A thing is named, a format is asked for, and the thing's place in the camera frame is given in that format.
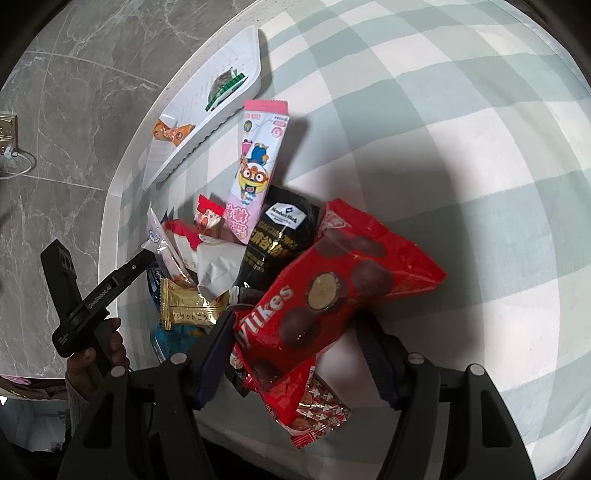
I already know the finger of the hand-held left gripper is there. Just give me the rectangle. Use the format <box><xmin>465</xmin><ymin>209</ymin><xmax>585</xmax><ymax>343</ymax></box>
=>
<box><xmin>108</xmin><ymin>249</ymin><xmax>157</xmax><ymax>291</ymax></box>

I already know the white charger cable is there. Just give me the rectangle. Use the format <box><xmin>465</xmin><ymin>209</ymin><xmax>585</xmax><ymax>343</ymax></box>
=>
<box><xmin>0</xmin><ymin>144</ymin><xmax>38</xmax><ymax>181</ymax></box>

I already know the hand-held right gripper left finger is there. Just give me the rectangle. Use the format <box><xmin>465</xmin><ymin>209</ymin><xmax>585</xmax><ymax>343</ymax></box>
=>
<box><xmin>55</xmin><ymin>311</ymin><xmax>238</xmax><ymax>480</ymax></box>

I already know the red white floral packet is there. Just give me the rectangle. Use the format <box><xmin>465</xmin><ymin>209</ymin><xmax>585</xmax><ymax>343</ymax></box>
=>
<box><xmin>194</xmin><ymin>194</ymin><xmax>225</xmax><ymax>238</ymax></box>

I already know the golden orange wafer packet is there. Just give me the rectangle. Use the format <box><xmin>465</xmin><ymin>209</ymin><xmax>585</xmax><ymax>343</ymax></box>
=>
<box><xmin>159</xmin><ymin>277</ymin><xmax>230</xmax><ymax>332</ymax></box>

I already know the green candy packet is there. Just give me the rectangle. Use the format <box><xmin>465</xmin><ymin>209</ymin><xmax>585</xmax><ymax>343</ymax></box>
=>
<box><xmin>204</xmin><ymin>68</ymin><xmax>249</xmax><ymax>113</ymax></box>

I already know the red chocolate ball bag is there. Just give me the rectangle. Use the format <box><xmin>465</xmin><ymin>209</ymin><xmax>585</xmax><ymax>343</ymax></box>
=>
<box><xmin>231</xmin><ymin>198</ymin><xmax>448</xmax><ymax>386</ymax></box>

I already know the blue snack packet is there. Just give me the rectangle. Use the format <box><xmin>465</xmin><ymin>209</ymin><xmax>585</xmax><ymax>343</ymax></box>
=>
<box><xmin>147</xmin><ymin>265</ymin><xmax>208</xmax><ymax>363</ymax></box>

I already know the pink cartoon snack packet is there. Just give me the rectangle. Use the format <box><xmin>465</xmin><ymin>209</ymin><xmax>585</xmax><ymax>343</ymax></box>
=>
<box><xmin>222</xmin><ymin>99</ymin><xmax>290</xmax><ymax>245</ymax></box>

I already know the small orange candy packet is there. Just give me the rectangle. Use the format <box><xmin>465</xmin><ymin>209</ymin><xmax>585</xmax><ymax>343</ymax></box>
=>
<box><xmin>153</xmin><ymin>117</ymin><xmax>196</xmax><ymax>147</ymax></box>

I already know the person's left forearm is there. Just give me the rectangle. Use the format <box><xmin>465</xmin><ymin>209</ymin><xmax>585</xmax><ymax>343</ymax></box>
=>
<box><xmin>64</xmin><ymin>371</ymin><xmax>100</xmax><ymax>446</ymax></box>

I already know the black snack packet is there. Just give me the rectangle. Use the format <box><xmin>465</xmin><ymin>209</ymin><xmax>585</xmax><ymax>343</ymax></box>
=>
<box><xmin>233</xmin><ymin>185</ymin><xmax>321</xmax><ymax>296</ymax></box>

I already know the white plastic tray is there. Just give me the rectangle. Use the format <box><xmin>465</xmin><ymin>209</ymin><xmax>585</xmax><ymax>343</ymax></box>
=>
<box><xmin>141</xmin><ymin>25</ymin><xmax>263</xmax><ymax>192</ymax></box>

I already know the plain red snack bag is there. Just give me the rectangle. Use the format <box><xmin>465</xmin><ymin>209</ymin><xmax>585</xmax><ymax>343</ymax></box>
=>
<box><xmin>240</xmin><ymin>360</ymin><xmax>324</xmax><ymax>437</ymax></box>

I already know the wall power outlet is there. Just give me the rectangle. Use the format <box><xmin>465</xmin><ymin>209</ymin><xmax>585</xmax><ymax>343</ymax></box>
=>
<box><xmin>0</xmin><ymin>111</ymin><xmax>19</xmax><ymax>145</ymax></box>

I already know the person's left hand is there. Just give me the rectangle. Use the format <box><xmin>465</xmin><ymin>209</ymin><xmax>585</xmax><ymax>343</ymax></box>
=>
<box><xmin>65</xmin><ymin>318</ymin><xmax>131</xmax><ymax>394</ymax></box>

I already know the clear packet with blue label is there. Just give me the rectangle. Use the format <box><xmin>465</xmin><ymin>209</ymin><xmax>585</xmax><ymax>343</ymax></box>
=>
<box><xmin>147</xmin><ymin>203</ymin><xmax>197</xmax><ymax>287</ymax></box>

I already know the red and white snack packet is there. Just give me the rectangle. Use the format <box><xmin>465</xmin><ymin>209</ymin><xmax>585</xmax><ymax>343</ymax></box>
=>
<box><xmin>164</xmin><ymin>219</ymin><xmax>218</xmax><ymax>273</ymax></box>

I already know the green white checked tablecloth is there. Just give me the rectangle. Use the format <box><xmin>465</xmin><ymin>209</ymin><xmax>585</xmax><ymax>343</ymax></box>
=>
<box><xmin>99</xmin><ymin>0</ymin><xmax>591</xmax><ymax>480</ymax></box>

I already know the small red patterned packet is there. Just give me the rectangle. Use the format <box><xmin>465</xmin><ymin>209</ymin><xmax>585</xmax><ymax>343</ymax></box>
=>
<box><xmin>291</xmin><ymin>374</ymin><xmax>354</xmax><ymax>449</ymax></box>

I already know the dark brown snack packet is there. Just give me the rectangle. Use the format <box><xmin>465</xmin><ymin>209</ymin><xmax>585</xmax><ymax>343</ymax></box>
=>
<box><xmin>228</xmin><ymin>286</ymin><xmax>264</xmax><ymax>308</ymax></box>

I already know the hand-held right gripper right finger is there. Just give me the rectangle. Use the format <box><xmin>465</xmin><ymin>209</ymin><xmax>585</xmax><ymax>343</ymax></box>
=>
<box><xmin>353</xmin><ymin>311</ymin><xmax>548</xmax><ymax>480</ymax></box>

